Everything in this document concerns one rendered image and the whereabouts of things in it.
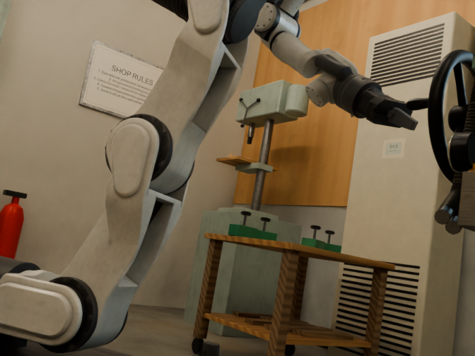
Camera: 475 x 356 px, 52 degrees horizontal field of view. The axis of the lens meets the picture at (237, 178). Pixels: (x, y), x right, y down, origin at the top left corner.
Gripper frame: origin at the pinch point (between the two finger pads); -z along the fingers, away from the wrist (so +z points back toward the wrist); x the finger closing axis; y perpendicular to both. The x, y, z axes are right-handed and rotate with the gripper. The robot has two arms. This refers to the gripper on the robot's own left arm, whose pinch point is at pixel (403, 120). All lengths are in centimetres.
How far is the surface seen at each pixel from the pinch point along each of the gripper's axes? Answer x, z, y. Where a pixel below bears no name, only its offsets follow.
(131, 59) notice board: -51, 264, -62
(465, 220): 20.5, -31.5, -4.4
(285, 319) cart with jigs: -34, 33, -90
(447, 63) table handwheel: -1.8, -2.2, 13.5
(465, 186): 19.7, -28.7, -0.4
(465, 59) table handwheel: -9.5, -0.5, 15.2
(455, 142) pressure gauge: 17.6, -22.9, 4.1
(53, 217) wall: -2, 209, -158
